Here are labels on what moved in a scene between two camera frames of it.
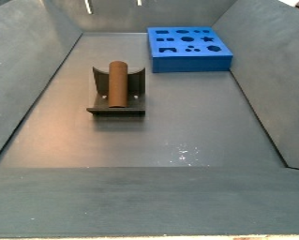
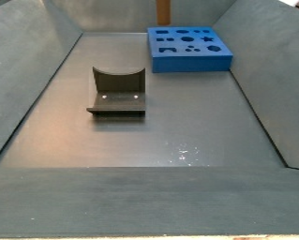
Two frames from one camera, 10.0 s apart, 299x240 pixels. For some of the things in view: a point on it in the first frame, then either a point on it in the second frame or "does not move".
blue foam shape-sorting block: (189, 49) does not move
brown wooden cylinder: (118, 83) -> (164, 12)
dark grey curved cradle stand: (136, 95) does not move
